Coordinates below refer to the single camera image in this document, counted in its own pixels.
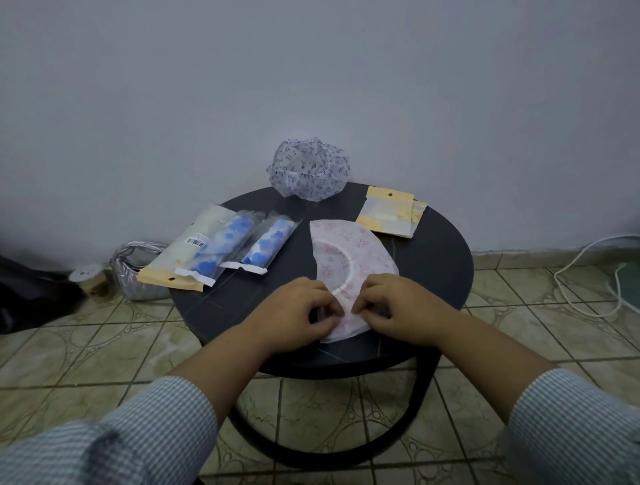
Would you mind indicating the person's right hand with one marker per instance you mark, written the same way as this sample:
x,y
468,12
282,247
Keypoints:
x,y
415,315

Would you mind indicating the person's left hand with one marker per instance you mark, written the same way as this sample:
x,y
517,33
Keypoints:
x,y
290,320

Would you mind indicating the blue flower shower cap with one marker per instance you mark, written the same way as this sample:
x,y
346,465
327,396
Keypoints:
x,y
272,240
225,240

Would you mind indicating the pink print shower cap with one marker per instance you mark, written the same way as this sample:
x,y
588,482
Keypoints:
x,y
360,250

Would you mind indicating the stack of yellow small pouches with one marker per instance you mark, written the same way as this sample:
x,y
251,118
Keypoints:
x,y
387,212

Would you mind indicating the cream packet with barcode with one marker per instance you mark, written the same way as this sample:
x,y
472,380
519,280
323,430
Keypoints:
x,y
175,260

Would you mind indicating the person's left forearm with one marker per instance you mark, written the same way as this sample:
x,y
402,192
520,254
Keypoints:
x,y
215,375

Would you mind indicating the black round side table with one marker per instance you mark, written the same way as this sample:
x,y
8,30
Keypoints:
x,y
440,270

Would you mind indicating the silver quilted handbag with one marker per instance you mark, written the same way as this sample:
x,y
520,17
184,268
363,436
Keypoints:
x,y
132,280

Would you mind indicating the ribbon spool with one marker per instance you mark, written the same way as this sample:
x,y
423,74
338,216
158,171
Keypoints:
x,y
90,280

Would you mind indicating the pale green appliance base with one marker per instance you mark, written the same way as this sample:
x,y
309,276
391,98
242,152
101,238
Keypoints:
x,y
631,287

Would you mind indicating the black bag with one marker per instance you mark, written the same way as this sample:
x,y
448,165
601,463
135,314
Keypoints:
x,y
35,295

